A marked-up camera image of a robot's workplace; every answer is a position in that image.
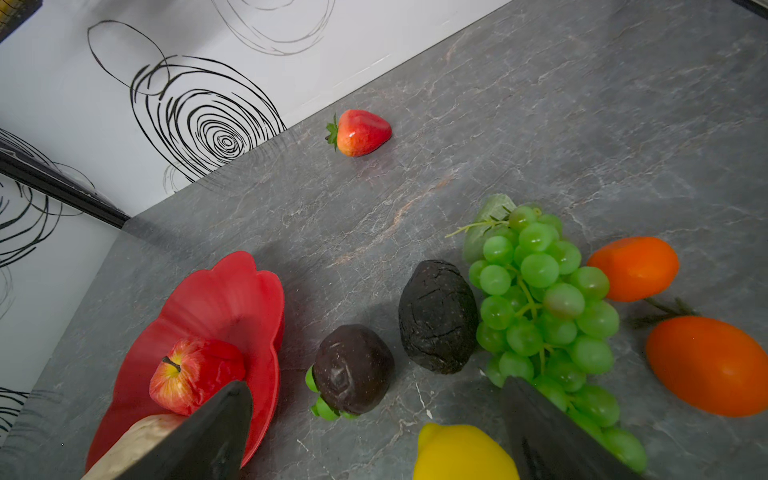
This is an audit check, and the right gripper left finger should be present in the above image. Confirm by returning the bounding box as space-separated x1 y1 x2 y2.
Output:
119 381 252 479

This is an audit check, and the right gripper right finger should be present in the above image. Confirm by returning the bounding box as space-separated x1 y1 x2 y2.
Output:
501 377 640 480

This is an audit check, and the fake red apple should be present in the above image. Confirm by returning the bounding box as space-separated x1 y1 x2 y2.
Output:
149 338 246 416

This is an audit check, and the yellow fake lemon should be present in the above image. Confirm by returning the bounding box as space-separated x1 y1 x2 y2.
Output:
413 423 520 480

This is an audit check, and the red flower-shaped fruit bowl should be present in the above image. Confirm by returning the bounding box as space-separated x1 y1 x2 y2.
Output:
85 251 285 468

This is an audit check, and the dark mangosteen with green calyx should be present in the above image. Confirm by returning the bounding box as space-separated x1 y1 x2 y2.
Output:
305 324 395 421

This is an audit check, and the green fake grape bunch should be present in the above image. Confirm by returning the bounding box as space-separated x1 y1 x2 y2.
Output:
459 194 648 473

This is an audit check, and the black fake avocado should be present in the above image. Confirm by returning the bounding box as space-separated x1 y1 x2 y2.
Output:
398 260 479 375

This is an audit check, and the orange fake tomato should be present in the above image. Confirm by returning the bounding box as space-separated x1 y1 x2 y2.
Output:
645 316 767 417
587 236 680 303

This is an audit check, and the fake red strawberry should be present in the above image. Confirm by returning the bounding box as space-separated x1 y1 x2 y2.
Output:
325 109 393 157

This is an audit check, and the black wire wall basket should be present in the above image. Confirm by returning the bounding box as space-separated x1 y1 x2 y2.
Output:
0 0 43 41

